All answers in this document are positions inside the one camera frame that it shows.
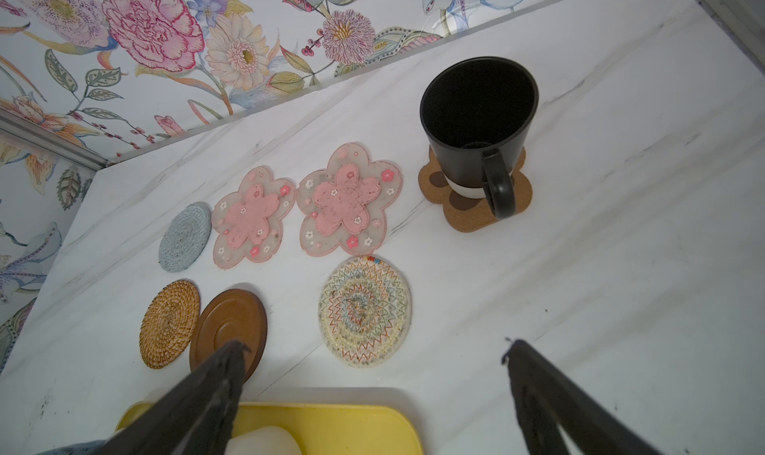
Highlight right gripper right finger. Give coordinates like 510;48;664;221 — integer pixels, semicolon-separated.
502;339;659;454

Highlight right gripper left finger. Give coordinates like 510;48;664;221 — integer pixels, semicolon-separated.
99;341;248;454

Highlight woven rattan round coaster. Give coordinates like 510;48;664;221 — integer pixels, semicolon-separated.
139;279;200;369

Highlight brown wooden round coaster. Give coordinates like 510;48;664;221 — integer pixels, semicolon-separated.
189;289;268;381

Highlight grey round coaster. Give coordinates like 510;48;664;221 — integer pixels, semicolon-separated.
159;202;212;273

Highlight cork paw print coaster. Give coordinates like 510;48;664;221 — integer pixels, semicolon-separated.
418;147;533;233

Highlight colourful woven round coaster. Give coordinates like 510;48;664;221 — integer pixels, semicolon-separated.
318;256;412;369

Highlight black mug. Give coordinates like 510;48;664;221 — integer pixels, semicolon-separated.
420;57;540;219

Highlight pink flower coaster left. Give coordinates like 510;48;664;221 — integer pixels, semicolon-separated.
211;166;297;270

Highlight pink flower coaster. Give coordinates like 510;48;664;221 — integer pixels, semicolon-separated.
297;142;404;257
211;166;297;270

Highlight pink flower coaster right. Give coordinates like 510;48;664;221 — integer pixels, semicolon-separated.
297;142;404;257

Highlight red interior white mug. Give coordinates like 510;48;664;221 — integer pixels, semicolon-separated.
224;426;302;455

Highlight purple mug back row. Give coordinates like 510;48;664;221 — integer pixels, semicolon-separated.
37;440;106;455

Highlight yellow tray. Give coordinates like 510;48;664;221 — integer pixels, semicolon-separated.
115;402;424;454

